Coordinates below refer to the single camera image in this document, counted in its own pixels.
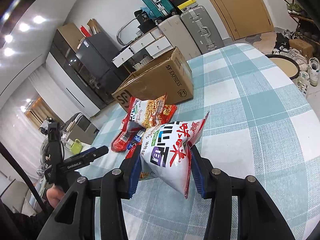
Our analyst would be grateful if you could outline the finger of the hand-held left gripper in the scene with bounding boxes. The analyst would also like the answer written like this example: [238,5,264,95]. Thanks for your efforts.
[64,145,110,164]

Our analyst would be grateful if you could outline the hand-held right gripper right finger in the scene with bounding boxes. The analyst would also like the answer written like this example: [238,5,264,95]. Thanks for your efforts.
[187,142,297,240]

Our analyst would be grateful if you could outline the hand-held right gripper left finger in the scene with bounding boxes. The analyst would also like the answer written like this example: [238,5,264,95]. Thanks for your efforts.
[36,145,143,240]

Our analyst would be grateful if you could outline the glossy red snack packet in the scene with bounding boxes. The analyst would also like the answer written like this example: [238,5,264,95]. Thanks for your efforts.
[111,127,146,153]

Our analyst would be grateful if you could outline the white noodle snack packet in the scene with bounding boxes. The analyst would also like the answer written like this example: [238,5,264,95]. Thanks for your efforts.
[140,112,210,200]

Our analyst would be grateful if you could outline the small blue snack packet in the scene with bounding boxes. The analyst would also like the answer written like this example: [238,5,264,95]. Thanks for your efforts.
[126,132,146,152]

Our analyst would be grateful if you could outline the orange noodle stick packet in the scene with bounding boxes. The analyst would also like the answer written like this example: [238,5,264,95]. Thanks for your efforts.
[128,94,167,128]

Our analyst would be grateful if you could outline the orange noodle snack packet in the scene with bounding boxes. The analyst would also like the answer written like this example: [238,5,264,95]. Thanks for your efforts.
[122,96,178,130]

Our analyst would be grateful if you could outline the person's left forearm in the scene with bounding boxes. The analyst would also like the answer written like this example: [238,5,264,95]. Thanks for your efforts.
[0,200,54,240]

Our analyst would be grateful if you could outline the person's left hand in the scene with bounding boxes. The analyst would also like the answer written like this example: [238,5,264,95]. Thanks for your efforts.
[46,186,67,209]

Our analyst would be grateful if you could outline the green mug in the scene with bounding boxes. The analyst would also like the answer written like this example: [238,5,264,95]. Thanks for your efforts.
[70,139,84,155]

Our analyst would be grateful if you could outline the white sheer curtain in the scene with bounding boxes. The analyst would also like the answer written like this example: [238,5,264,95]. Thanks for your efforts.
[0,75,54,180]

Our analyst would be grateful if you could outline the beige sofa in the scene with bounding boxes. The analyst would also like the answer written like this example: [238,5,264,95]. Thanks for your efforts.
[0,180,48,216]

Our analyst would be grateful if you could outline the white wardrobe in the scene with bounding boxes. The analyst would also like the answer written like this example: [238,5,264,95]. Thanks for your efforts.
[46,54,101,118]

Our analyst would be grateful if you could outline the dark grey refrigerator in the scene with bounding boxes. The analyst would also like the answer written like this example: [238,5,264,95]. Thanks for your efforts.
[75,32,126,101]

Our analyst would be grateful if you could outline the woven laundry basket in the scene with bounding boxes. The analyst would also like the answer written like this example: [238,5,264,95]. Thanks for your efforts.
[131,55,152,71]

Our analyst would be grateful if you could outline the tall glass door cabinet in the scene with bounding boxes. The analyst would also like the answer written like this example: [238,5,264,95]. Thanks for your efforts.
[49,22,110,106]

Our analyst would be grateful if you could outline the white drawer desk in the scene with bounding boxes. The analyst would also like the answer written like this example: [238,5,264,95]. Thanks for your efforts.
[112,27,173,68]

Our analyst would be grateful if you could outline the folded cardboard pieces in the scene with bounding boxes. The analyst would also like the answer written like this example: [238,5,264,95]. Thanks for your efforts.
[87,19,102,34]

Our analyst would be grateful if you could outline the row of ceiling spotlights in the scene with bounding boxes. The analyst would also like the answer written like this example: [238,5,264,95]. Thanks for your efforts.
[2,15,47,57]

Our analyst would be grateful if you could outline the round beige stool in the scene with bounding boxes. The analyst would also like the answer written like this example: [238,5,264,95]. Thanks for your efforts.
[264,54,300,81]

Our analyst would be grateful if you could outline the beige suitcase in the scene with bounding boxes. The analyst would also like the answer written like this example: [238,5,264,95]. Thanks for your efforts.
[157,15,202,56]

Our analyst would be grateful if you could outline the black bag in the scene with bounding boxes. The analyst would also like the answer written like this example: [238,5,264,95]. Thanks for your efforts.
[134,9,151,22]

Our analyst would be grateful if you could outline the silver suitcase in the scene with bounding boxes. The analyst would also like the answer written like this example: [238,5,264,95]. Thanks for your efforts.
[180,6,224,53]

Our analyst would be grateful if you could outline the pile of scattered shoes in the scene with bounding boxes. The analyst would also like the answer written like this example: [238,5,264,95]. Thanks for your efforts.
[271,29,320,96]

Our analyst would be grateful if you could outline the small brown cardboard box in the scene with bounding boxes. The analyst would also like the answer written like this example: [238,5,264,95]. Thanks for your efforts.
[289,39,314,59]

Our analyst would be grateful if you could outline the yellow black shoe box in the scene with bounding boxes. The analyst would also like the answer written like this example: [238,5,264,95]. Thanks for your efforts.
[175,0,198,12]

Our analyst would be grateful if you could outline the wooden door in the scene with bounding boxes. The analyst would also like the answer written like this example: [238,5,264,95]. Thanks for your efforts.
[195,0,273,41]

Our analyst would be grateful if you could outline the wooden shoe rack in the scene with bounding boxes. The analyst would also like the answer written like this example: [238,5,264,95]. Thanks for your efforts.
[276,0,316,38]

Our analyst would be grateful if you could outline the rows of assorted shoes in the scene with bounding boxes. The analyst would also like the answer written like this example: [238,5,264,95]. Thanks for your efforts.
[276,0,315,34]

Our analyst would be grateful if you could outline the black cable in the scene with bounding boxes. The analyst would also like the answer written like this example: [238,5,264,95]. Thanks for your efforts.
[0,142,48,211]

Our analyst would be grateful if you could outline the oval metal frame mirror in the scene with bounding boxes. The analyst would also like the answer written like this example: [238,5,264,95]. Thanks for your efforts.
[117,19,137,46]

